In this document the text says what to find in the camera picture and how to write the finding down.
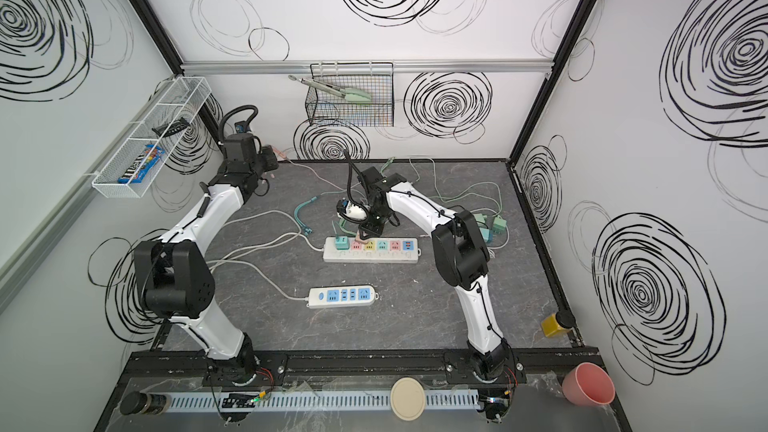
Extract green charging cable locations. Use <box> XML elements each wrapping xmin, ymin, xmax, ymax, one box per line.
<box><xmin>377</xmin><ymin>157</ymin><xmax>505</xmax><ymax>223</ymax></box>

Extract clear wall shelf basket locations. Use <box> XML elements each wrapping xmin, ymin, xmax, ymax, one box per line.
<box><xmin>91</xmin><ymin>76</ymin><xmax>211</xmax><ymax>199</ymax></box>

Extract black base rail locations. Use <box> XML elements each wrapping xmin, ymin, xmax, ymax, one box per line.
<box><xmin>122</xmin><ymin>346</ymin><xmax>604</xmax><ymax>386</ymax></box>

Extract yellow block with black cap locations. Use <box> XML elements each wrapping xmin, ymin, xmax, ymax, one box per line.
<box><xmin>540</xmin><ymin>310</ymin><xmax>576</xmax><ymax>338</ymax></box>

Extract teal plug adapter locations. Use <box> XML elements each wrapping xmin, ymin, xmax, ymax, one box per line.
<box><xmin>334</xmin><ymin>236</ymin><xmax>350</xmax><ymax>251</ymax></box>

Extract beige round lid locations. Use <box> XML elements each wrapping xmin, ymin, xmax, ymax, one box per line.
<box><xmin>390</xmin><ymin>377</ymin><xmax>426</xmax><ymax>422</ymax></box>

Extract blue candy packet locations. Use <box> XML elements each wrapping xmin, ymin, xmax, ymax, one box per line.
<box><xmin>117</xmin><ymin>144</ymin><xmax>165</xmax><ymax>184</ymax></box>

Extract long colourful power strip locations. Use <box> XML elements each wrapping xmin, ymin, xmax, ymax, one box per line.
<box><xmin>323</xmin><ymin>237</ymin><xmax>421</xmax><ymax>264</ymax></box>

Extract green tongs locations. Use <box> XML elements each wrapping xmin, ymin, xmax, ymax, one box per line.
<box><xmin>288</xmin><ymin>75</ymin><xmax>373</xmax><ymax>104</ymax></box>

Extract green plug adapter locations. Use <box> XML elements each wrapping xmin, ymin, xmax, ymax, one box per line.
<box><xmin>492</xmin><ymin>216</ymin><xmax>507</xmax><ymax>234</ymax></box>

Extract white power strip cord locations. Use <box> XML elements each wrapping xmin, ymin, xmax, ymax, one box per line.
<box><xmin>203</xmin><ymin>209</ymin><xmax>328</xmax><ymax>302</ymax></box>

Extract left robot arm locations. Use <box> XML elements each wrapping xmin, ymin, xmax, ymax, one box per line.
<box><xmin>134</xmin><ymin>132</ymin><xmax>278</xmax><ymax>386</ymax></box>

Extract white slotted cable duct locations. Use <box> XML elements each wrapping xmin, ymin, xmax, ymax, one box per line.
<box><xmin>161</xmin><ymin>389</ymin><xmax>481</xmax><ymax>413</ymax></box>

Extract pink cup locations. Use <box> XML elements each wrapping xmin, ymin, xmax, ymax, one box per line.
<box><xmin>562</xmin><ymin>362</ymin><xmax>616</xmax><ymax>407</ymax></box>

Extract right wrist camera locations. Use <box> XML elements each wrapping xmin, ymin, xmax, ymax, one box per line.
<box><xmin>336</xmin><ymin>199</ymin><xmax>368</xmax><ymax>224</ymax></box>

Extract black remote control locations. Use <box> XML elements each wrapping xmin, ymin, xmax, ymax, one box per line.
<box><xmin>152</xmin><ymin>117</ymin><xmax>190</xmax><ymax>138</ymax></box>

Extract dark jar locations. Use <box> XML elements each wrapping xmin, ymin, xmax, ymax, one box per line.
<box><xmin>119</xmin><ymin>391</ymin><xmax>172</xmax><ymax>416</ymax></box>

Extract black wire basket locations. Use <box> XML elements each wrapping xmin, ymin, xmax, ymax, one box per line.
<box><xmin>300</xmin><ymin>61</ymin><xmax>395</xmax><ymax>127</ymax></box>

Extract short blue power strip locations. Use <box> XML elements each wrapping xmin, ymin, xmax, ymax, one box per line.
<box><xmin>307</xmin><ymin>284</ymin><xmax>379</xmax><ymax>309</ymax></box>

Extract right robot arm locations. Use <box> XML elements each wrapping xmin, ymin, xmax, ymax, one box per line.
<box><xmin>337</xmin><ymin>163</ymin><xmax>512</xmax><ymax>383</ymax></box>

